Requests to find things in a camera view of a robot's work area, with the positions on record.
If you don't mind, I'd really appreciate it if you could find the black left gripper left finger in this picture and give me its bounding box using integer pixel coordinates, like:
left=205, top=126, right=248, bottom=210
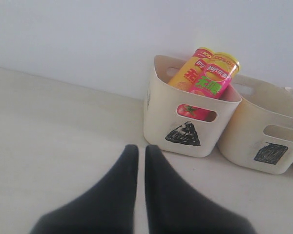
left=31, top=145, right=139, bottom=234

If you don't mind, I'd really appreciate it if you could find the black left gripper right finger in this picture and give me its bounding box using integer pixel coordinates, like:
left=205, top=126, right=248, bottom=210
left=145, top=145, right=256, bottom=234

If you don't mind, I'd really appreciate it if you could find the yellow chips can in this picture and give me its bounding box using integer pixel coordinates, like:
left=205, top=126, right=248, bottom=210
left=168, top=47, right=214, bottom=91

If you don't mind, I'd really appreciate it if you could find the pink chips can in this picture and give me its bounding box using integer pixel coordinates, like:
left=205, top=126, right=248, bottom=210
left=188, top=52, right=240, bottom=99

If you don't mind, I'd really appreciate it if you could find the cream bin with triangle mark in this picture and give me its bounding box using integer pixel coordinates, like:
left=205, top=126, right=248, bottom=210
left=143, top=55, right=242, bottom=157

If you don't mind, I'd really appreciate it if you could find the cream bin with square mark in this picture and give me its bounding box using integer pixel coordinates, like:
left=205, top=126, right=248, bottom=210
left=217, top=75, right=293, bottom=175

